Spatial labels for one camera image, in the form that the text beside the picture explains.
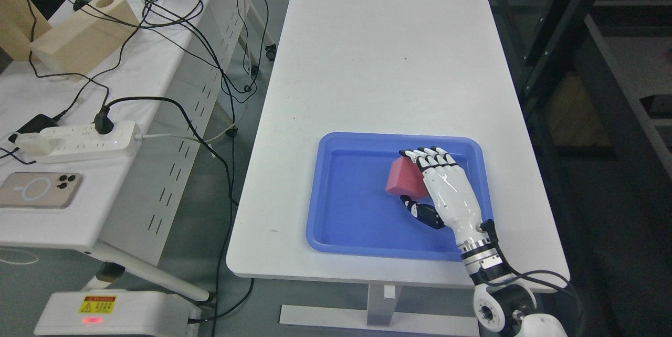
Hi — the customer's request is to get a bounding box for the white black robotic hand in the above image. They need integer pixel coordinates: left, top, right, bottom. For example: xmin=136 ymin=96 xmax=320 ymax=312
xmin=399 ymin=146 xmax=489 ymax=252

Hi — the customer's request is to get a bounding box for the pink block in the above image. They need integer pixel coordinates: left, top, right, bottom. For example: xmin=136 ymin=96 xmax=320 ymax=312
xmin=385 ymin=157 xmax=429 ymax=199

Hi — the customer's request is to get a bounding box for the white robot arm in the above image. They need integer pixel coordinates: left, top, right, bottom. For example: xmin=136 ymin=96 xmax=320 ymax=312
xmin=460 ymin=219 xmax=567 ymax=336

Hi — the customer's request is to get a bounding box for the blue plastic tray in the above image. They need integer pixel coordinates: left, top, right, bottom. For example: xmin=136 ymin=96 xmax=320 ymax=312
xmin=306 ymin=132 xmax=494 ymax=262

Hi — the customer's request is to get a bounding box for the left black metal shelf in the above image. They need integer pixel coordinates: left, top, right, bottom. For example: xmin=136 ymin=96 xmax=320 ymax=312
xmin=480 ymin=0 xmax=672 ymax=185

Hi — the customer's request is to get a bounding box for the light wooden block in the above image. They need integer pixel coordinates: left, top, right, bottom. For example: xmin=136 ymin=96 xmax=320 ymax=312
xmin=29 ymin=0 xmax=139 ymax=75

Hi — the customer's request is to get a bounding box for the white table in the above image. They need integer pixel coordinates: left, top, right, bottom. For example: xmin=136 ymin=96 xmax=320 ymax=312
xmin=226 ymin=0 xmax=569 ymax=336

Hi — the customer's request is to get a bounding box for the white side desk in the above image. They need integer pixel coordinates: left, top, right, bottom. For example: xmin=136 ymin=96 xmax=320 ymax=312
xmin=2 ymin=0 xmax=255 ymax=302

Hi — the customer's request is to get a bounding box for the white base unit warning label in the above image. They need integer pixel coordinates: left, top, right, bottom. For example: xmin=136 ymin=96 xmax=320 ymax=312
xmin=34 ymin=290 xmax=202 ymax=336

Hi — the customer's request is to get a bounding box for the white power strip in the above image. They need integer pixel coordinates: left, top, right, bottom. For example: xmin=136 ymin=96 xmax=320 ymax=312
xmin=15 ymin=120 xmax=141 ymax=163

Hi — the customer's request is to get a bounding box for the smartphone with clear case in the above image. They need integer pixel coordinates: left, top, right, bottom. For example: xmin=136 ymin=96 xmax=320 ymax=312
xmin=1 ymin=172 xmax=83 ymax=209

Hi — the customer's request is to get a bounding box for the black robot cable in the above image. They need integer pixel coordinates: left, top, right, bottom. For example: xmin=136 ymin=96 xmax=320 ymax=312
xmin=486 ymin=220 xmax=586 ymax=337

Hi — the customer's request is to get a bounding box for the black power plug cable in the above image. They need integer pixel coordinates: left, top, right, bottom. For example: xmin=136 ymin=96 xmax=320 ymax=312
xmin=93 ymin=97 xmax=234 ymax=337

